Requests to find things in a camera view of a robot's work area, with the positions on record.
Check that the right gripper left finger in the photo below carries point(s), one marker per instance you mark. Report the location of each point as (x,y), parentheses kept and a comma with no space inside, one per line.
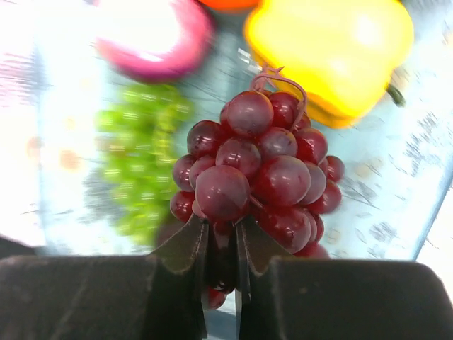
(153,296)

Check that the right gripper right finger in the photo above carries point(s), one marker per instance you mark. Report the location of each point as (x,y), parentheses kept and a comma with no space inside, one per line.
(280,296)

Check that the red grape bunch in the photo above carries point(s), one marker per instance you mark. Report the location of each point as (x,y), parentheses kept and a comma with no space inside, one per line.
(263,160)

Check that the green grape bunch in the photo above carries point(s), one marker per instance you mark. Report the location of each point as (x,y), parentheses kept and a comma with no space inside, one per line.
(141,131)

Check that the yellow bell pepper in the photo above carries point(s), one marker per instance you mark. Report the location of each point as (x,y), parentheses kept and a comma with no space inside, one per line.
(342,53)

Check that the blue transparent plastic tray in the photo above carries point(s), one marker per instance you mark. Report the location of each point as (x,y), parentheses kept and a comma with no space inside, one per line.
(398,160)

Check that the purple onion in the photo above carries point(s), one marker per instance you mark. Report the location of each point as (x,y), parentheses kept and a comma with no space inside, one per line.
(153,40)

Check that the orange fruit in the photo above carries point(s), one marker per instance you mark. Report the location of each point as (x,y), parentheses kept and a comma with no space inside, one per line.
(230,5)

